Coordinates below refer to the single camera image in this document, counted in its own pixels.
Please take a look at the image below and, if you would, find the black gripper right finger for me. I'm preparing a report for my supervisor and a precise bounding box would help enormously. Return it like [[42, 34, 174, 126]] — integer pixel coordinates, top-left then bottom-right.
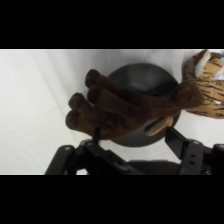
[[165, 126, 206, 175]]

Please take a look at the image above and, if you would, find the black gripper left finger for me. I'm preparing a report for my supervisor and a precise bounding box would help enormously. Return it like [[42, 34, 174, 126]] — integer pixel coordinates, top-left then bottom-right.
[[80, 126, 113, 169]]

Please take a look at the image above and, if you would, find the striped tiger plush toy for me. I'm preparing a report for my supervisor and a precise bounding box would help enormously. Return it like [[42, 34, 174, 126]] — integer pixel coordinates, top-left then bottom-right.
[[181, 49, 224, 120]]

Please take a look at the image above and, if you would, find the brown deer plush toy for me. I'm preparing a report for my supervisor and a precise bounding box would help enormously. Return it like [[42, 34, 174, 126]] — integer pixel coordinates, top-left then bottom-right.
[[65, 68, 205, 141]]

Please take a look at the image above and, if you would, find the grey bowl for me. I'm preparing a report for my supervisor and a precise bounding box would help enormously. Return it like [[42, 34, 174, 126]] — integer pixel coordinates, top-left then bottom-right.
[[105, 62, 182, 148]]

